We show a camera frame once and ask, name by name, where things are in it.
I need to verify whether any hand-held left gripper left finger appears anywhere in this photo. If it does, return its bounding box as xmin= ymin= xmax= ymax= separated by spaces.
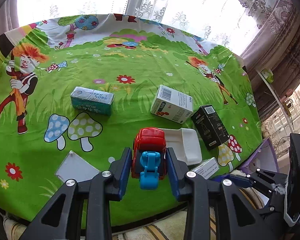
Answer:
xmin=20 ymin=147 xmax=133 ymax=240

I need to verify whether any green cartoon printed cloth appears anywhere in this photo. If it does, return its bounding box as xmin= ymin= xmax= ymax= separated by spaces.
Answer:
xmin=0 ymin=14 xmax=264 ymax=224

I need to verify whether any small plain white box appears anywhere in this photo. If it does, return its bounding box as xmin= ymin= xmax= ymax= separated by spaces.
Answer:
xmin=55 ymin=151 xmax=101 ymax=182

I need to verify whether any white shelf board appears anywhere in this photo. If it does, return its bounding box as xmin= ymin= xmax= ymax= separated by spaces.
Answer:
xmin=256 ymin=69 xmax=293 ymax=130

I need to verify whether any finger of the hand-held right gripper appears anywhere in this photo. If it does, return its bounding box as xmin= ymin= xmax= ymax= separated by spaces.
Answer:
xmin=258 ymin=203 xmax=288 ymax=218
xmin=221 ymin=168 xmax=288 ymax=198

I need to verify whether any narrow white printed box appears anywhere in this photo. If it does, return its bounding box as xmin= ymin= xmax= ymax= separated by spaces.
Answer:
xmin=191 ymin=157 xmax=220 ymax=180

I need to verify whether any black carton box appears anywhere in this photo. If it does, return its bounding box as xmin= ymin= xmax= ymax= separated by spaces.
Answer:
xmin=191 ymin=104 xmax=230 ymax=151

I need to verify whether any green tissue box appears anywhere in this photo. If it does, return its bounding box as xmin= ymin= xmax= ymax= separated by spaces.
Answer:
xmin=262 ymin=69 xmax=274 ymax=83

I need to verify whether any white plastic tray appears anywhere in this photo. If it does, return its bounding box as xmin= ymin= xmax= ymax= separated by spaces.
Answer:
xmin=160 ymin=127 xmax=203 ymax=165

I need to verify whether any purple floral drape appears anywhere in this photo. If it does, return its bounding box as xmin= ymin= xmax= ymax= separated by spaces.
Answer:
xmin=240 ymin=0 xmax=300 ymax=140

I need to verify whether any white green carton box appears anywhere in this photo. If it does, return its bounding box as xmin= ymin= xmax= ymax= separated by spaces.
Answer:
xmin=150 ymin=85 xmax=194 ymax=125

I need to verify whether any white lace curtain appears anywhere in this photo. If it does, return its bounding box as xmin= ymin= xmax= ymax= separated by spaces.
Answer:
xmin=16 ymin=0 xmax=255 ymax=54

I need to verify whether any purple open box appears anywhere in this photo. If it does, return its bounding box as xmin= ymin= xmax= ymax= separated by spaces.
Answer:
xmin=211 ymin=139 xmax=277 ymax=183

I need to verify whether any floral patterned cushion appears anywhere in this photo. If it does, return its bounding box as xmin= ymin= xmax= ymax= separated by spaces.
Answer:
xmin=261 ymin=115 xmax=294 ymax=155

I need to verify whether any teal carton box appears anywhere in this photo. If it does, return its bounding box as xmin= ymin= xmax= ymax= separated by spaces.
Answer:
xmin=70 ymin=86 xmax=115 ymax=116

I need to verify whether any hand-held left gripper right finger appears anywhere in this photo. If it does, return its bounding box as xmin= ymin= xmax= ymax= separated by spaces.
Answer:
xmin=166 ymin=147 xmax=278 ymax=240

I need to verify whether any small yellow device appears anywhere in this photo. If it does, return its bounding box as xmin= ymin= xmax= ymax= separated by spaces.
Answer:
xmin=283 ymin=99 xmax=293 ymax=117

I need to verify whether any red toy truck blue arm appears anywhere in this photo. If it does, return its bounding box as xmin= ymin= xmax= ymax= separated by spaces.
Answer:
xmin=131 ymin=127 xmax=168 ymax=190

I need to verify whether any striped beige cloth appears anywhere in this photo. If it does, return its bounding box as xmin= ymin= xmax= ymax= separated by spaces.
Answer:
xmin=4 ymin=209 xmax=265 ymax=240

